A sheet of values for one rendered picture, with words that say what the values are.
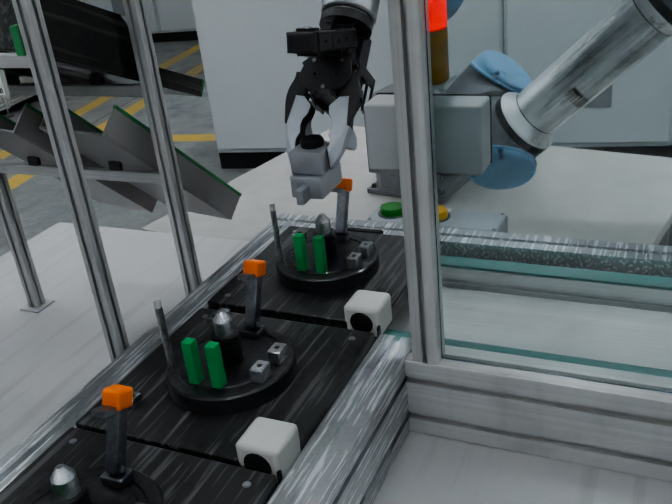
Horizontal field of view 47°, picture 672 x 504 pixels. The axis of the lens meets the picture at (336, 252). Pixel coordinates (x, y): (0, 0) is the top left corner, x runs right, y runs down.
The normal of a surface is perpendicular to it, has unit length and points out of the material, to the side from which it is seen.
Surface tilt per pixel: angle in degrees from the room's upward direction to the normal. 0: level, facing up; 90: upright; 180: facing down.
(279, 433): 0
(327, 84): 49
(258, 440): 0
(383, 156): 90
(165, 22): 90
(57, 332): 0
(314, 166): 91
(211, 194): 90
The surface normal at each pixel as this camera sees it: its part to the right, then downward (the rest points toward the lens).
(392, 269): -0.10, -0.89
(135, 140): 0.83, 0.17
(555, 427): -0.40, 0.44
